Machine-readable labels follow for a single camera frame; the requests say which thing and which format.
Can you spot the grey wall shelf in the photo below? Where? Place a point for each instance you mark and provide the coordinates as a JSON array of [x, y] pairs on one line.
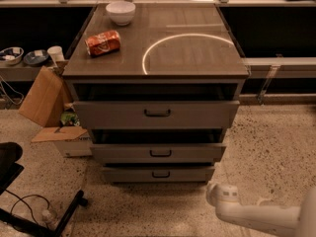
[[26, 73]]

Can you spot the blue patterned bowl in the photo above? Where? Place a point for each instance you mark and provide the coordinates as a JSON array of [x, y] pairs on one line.
[[11, 55]]

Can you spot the white paper cup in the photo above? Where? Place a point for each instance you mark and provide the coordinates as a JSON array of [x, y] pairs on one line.
[[56, 53]]

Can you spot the grey drawer cabinet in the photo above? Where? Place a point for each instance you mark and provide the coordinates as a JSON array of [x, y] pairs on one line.
[[170, 52]]

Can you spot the open cardboard box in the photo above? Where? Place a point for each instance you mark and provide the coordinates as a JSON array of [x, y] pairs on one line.
[[46, 104]]

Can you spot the grey bottom drawer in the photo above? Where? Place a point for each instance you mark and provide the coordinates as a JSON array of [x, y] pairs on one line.
[[158, 173]]

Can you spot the orange crushed soda can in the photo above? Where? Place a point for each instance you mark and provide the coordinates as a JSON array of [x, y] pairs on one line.
[[103, 43]]

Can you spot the grey middle drawer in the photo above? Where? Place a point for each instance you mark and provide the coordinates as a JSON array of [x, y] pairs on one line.
[[157, 153]]

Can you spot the green snack packet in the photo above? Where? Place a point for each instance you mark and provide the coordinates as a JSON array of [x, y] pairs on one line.
[[69, 119]]

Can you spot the white ceramic bowl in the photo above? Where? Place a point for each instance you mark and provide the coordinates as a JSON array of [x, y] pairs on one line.
[[121, 12]]

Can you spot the grey top drawer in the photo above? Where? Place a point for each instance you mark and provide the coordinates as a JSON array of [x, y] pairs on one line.
[[156, 115]]

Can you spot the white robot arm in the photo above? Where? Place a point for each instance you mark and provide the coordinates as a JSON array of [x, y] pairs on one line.
[[294, 221]]

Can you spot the grey drawer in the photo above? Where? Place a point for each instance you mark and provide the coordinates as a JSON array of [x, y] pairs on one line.
[[156, 115], [158, 173], [157, 153]]

